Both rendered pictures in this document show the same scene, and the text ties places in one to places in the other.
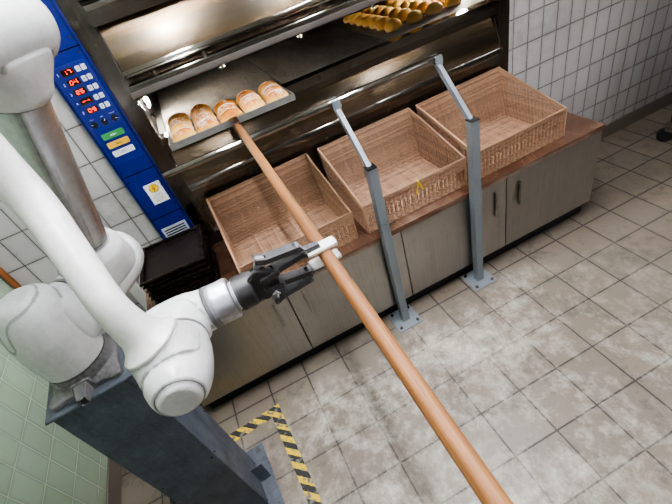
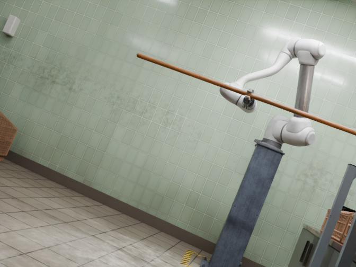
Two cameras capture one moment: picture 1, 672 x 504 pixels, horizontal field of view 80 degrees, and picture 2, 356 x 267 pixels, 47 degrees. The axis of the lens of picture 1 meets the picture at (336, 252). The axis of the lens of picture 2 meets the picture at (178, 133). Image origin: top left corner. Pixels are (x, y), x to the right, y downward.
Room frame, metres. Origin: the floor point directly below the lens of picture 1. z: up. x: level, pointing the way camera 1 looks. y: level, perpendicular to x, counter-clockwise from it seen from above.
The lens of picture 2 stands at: (1.41, -2.39, 0.64)
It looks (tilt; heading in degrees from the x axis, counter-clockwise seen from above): 4 degrees up; 114
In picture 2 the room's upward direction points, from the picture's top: 23 degrees clockwise
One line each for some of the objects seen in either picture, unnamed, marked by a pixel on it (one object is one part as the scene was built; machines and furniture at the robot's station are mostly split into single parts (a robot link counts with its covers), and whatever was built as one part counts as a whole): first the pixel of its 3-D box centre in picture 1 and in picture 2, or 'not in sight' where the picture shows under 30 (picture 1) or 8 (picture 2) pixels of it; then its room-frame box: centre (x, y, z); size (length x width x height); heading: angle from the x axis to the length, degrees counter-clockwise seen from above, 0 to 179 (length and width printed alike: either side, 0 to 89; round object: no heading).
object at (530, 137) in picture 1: (488, 119); not in sight; (1.85, -0.97, 0.72); 0.56 x 0.49 x 0.28; 103
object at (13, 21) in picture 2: not in sight; (11, 25); (-2.17, 0.64, 1.28); 0.09 x 0.09 x 0.20; 11
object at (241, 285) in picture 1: (256, 285); (249, 99); (0.64, 0.18, 1.20); 0.09 x 0.07 x 0.08; 101
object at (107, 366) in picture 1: (82, 367); (268, 144); (0.76, 0.72, 1.03); 0.22 x 0.18 x 0.06; 16
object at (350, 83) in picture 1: (348, 96); not in sight; (1.99, -0.32, 1.02); 1.79 x 0.11 x 0.19; 101
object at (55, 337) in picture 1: (47, 326); (278, 128); (0.78, 0.72, 1.17); 0.18 x 0.16 x 0.22; 152
